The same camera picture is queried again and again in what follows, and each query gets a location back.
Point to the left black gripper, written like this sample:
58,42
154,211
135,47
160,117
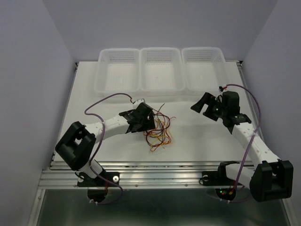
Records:
149,124

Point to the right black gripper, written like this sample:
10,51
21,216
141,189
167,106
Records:
208,99

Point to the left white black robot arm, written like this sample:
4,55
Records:
76,145

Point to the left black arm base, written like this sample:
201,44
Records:
101,191

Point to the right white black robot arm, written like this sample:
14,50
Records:
271,178

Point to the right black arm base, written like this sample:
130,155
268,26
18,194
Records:
224,187

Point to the right white plastic basket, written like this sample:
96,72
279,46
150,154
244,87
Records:
205,70

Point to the white plastic basket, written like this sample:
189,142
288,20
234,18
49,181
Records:
161,72
205,70
118,70

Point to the middle white plastic basket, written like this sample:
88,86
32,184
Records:
161,72

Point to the left white plastic basket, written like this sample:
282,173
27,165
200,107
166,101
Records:
118,70

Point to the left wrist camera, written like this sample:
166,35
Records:
138,102

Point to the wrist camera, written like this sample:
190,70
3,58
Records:
138,102
222,88

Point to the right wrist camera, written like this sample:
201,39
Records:
222,88

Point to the aluminium frame rail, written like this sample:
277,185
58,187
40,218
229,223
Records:
135,175

